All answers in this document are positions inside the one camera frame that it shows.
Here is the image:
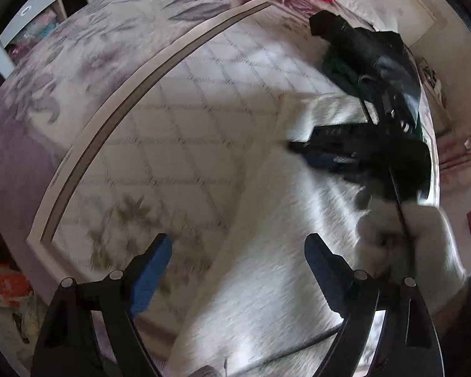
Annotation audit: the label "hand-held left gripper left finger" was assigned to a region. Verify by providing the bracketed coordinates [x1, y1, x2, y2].
[30, 233, 174, 377]

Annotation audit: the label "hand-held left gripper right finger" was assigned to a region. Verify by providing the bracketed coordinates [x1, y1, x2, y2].
[304, 233, 445, 377]

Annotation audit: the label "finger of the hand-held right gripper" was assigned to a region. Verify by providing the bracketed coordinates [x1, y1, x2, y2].
[302, 152, 362, 177]
[288, 123, 377, 154]

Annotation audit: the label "white tweed jacket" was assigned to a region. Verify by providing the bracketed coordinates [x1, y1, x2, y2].
[173, 93, 440, 377]

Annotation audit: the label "person's right hand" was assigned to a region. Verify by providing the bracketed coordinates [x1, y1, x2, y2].
[355, 194, 467, 315]

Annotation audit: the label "dark green garment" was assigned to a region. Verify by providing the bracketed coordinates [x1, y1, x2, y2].
[322, 47, 426, 142]

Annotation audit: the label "white nightstand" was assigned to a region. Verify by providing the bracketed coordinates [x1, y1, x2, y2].
[418, 57, 452, 134]

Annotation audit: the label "black leather jacket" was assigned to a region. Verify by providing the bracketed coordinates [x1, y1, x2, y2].
[309, 10, 422, 126]

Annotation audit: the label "white pillow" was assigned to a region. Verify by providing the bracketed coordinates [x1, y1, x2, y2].
[335, 0, 401, 34]

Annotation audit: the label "white bed headboard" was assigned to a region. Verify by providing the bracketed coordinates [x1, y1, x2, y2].
[388, 0, 438, 50]

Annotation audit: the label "plastic bags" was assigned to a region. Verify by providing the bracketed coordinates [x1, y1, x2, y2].
[0, 261, 36, 342]

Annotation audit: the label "white quilted mat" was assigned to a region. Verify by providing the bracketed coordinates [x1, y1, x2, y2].
[27, 0, 283, 346]

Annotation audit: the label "purple floral blanket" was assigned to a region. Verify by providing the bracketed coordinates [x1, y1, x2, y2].
[0, 0, 377, 362]

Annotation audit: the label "white wardrobe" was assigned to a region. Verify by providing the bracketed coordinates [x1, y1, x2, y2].
[0, 0, 150, 79]

